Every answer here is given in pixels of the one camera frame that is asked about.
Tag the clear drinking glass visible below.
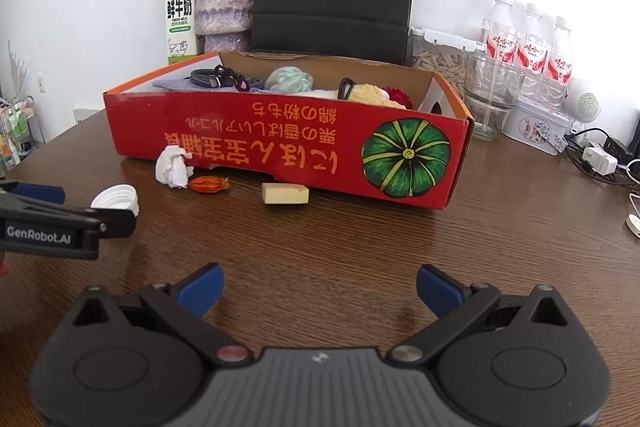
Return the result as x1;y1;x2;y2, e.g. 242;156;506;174
462;52;526;142

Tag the pale teal fuzzy ball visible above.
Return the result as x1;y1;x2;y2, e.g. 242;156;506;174
264;66;315;92

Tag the milk carton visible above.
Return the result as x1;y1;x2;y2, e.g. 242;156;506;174
165;0;197;66

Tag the orange dried flower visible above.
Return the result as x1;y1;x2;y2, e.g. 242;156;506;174
189;176;231;195

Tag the red artificial flower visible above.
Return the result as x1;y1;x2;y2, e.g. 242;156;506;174
384;87;413;108

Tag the black power adapter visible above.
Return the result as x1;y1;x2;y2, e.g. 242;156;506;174
602;137;633;168

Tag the white printed tin box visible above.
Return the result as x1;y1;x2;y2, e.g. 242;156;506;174
501;97;571;156

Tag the white charger plug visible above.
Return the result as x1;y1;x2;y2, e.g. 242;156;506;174
582;147;619;178

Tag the black charging cable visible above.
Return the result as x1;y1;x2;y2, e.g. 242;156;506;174
190;64;266;92

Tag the small white bottle cap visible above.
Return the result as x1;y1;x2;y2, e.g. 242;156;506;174
90;184;140;218

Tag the metal shelf cart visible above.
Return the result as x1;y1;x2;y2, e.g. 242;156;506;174
0;96;48;178

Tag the pink feather wall decal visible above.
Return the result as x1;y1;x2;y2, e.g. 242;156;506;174
7;39;31;100

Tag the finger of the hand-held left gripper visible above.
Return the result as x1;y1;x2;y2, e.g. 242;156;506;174
0;192;137;239
0;179;66;206

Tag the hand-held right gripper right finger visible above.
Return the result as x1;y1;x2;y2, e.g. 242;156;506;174
387;264;583;370

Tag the crumpled white tissue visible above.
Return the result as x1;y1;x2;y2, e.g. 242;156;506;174
155;145;195;190

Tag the red cardboard box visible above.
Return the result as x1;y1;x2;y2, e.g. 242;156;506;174
102;51;475;211

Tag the red label water bottle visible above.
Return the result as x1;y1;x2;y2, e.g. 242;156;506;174
544;16;574;100
481;0;518;68
515;3;547;80

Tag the white and yellow plush toy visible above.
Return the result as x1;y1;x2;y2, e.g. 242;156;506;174
320;82;406;110

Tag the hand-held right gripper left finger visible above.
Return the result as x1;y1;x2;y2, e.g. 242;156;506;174
59;263;253;370

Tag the beige rubber eraser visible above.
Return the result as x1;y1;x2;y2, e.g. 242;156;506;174
261;181;310;208

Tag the white round speaker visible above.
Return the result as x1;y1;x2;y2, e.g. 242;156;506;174
565;79;601;135

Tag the clear seed container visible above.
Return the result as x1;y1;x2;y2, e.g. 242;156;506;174
407;27;485;95

